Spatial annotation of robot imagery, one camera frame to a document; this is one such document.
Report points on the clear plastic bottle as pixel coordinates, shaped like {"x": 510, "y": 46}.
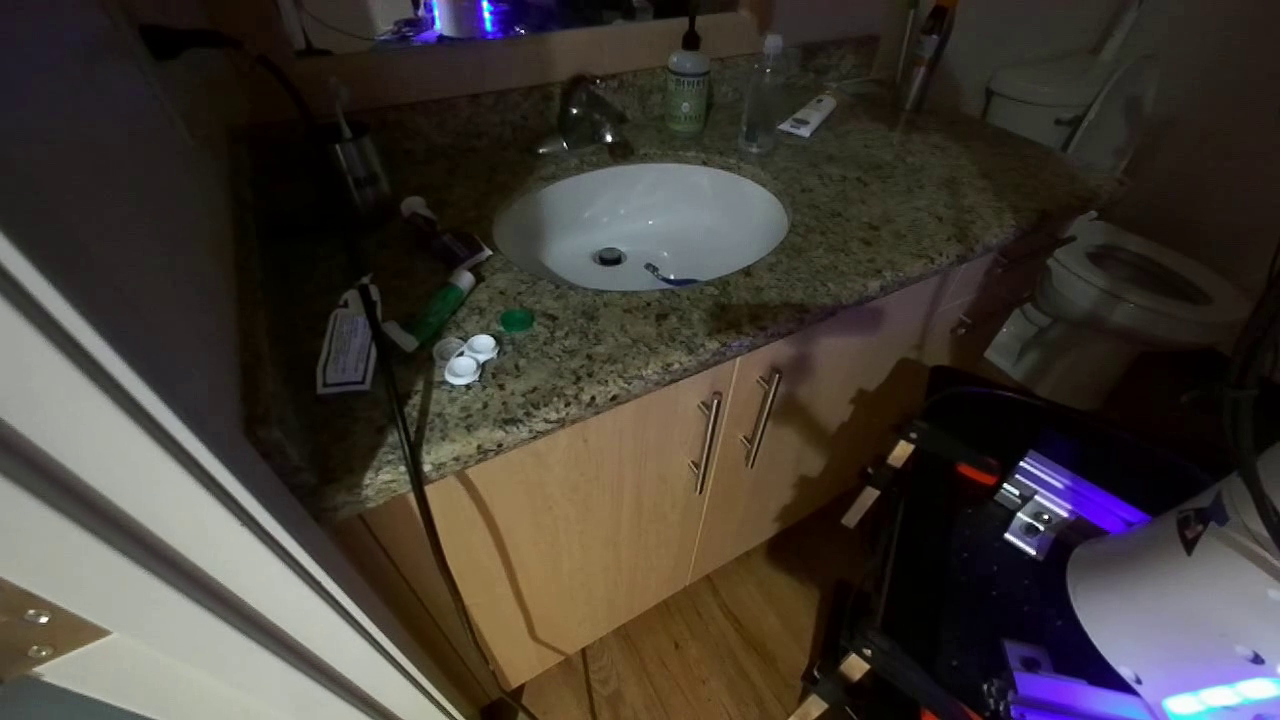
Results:
{"x": 767, "y": 91}

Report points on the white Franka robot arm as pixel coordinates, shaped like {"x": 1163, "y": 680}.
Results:
{"x": 1180, "y": 602}

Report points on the green soap bottle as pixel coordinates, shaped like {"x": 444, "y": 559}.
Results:
{"x": 686, "y": 81}

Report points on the blue toothbrush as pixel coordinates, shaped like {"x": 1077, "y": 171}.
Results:
{"x": 669, "y": 277}

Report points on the small green cap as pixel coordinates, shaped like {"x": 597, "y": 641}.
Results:
{"x": 517, "y": 318}

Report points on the white oval sink basin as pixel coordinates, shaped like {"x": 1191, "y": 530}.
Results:
{"x": 640, "y": 225}

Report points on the wooden vanity cabinet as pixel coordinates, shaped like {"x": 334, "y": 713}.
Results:
{"x": 625, "y": 523}

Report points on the white contact lens case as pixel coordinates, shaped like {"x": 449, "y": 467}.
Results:
{"x": 471, "y": 362}

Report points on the green white toothpaste tube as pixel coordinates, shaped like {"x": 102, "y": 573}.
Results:
{"x": 434, "y": 314}

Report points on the chrome faucet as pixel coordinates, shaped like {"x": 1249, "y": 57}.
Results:
{"x": 585, "y": 117}

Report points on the black robot cart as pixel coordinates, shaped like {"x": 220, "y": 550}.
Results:
{"x": 961, "y": 573}

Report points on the white toilet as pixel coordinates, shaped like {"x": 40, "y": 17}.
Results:
{"x": 1134, "y": 286}

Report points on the white door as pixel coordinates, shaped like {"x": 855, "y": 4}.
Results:
{"x": 160, "y": 532}

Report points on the wood framed wall mirror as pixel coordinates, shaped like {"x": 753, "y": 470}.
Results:
{"x": 535, "y": 63}

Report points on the white wall plug adapter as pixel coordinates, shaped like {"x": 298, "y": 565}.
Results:
{"x": 360, "y": 166}

